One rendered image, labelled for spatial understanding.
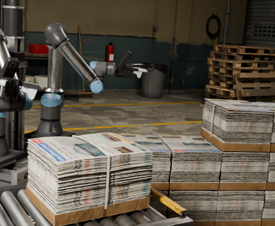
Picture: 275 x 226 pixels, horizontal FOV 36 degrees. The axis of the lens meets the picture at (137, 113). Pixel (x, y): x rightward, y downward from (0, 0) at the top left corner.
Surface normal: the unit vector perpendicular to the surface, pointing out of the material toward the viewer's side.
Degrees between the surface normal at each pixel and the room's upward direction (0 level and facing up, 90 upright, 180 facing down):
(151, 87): 91
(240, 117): 90
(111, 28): 90
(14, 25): 90
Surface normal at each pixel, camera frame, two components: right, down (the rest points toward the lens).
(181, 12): 0.50, 0.20
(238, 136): 0.18, 0.20
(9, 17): -0.37, 0.15
